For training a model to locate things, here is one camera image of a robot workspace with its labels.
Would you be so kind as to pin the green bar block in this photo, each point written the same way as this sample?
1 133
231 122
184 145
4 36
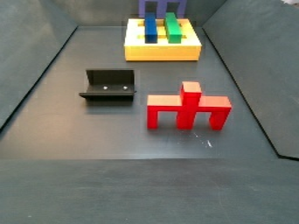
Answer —
172 28

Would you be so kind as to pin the purple three-legged block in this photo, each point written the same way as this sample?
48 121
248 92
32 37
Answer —
161 7

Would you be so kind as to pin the black angle bracket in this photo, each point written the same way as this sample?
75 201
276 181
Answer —
109 83

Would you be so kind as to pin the yellow slotted board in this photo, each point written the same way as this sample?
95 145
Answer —
160 51

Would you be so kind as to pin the red three-legged block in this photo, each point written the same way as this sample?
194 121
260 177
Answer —
187 104

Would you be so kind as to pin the blue bar block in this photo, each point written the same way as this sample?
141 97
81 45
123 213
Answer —
149 29

